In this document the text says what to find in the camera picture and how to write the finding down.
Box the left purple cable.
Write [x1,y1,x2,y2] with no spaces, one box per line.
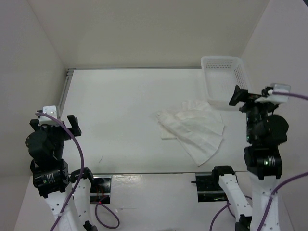
[35,112,120,231]

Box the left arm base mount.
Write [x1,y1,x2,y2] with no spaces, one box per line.
[90,175,112,205]

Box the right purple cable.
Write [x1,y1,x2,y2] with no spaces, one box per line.
[210,90,308,231]

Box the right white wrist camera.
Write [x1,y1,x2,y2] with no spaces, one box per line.
[255,83,291,105]

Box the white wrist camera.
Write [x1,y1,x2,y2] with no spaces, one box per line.
[255,83,291,105]
[37,105,61,126]

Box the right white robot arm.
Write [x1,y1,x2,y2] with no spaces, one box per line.
[211,83,291,231]

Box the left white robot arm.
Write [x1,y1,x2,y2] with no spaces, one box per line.
[25,111,97,231]

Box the white pleated skirt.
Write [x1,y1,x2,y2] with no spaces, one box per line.
[155,100,225,167]

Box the purple cable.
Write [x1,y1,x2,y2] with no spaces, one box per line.
[35,112,120,231]
[210,90,308,231]

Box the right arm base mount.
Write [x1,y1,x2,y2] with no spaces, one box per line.
[191,172,227,203]

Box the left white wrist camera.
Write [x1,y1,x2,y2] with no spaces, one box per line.
[37,105,61,126]

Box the white perforated plastic basket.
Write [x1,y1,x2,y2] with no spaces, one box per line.
[201,56,253,111]

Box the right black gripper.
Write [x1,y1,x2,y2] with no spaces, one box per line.
[228,83,277,141]

